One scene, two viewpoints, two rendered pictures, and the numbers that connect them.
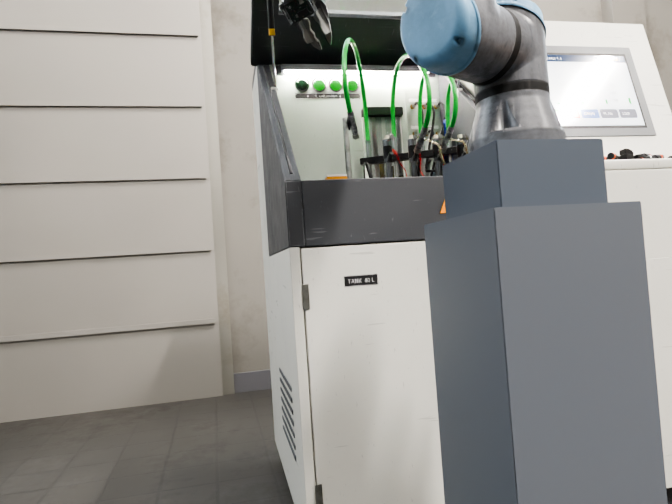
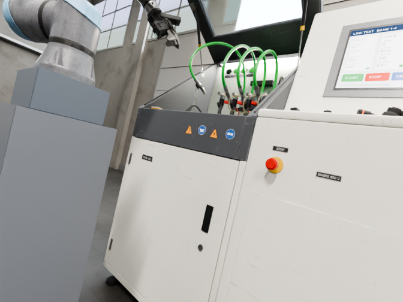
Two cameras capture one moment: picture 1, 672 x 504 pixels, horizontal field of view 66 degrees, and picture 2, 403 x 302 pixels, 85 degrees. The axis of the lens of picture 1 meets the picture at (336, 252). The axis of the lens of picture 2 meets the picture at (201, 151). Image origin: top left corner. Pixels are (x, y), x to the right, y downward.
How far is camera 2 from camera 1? 1.31 m
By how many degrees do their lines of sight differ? 51
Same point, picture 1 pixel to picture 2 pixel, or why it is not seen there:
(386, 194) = (167, 118)
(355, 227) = (152, 132)
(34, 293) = not seen: hidden behind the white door
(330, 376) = (127, 196)
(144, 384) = not seen: hidden behind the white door
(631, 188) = (340, 142)
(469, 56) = (18, 30)
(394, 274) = (158, 159)
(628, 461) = not seen: outside the picture
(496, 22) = (22, 9)
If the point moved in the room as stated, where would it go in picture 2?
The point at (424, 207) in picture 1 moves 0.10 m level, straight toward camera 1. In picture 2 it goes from (180, 128) to (158, 122)
